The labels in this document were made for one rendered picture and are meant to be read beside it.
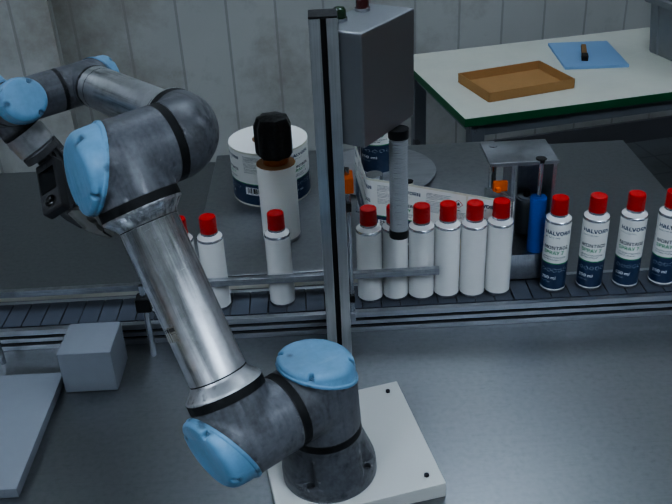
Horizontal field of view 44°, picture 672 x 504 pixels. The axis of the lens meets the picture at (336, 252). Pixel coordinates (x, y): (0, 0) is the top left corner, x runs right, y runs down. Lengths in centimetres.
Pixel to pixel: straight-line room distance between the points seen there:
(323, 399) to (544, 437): 44
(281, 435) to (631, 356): 77
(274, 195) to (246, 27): 212
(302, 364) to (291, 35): 287
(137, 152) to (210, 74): 283
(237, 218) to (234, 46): 196
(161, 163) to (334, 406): 42
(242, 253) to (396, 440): 68
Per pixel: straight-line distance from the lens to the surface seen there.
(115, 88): 141
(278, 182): 186
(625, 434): 152
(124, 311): 177
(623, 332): 176
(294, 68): 401
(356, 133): 137
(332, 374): 120
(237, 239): 197
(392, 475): 136
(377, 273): 165
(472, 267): 168
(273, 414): 118
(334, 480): 131
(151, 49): 391
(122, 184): 113
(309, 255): 188
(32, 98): 150
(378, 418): 146
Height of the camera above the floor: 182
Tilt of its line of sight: 30 degrees down
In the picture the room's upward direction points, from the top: 3 degrees counter-clockwise
